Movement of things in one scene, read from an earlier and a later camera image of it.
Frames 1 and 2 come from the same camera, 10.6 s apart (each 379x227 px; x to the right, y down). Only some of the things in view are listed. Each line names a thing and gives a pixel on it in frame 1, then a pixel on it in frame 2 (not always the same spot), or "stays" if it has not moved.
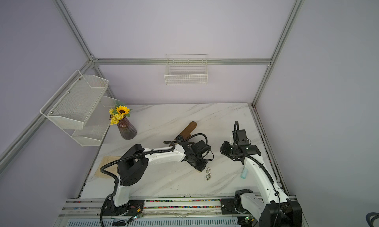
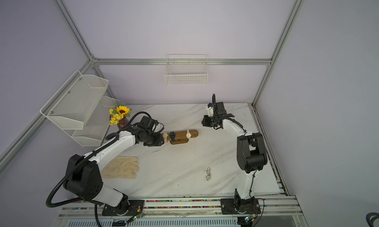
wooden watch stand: [187, 132] -> [181, 137]
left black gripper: [202, 167] -> [158, 141]
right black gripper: [224, 150] -> [205, 122]
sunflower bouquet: [120, 111] stays
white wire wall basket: [186, 69] stays
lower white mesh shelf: [96, 125] stays
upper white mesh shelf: [73, 104] stays
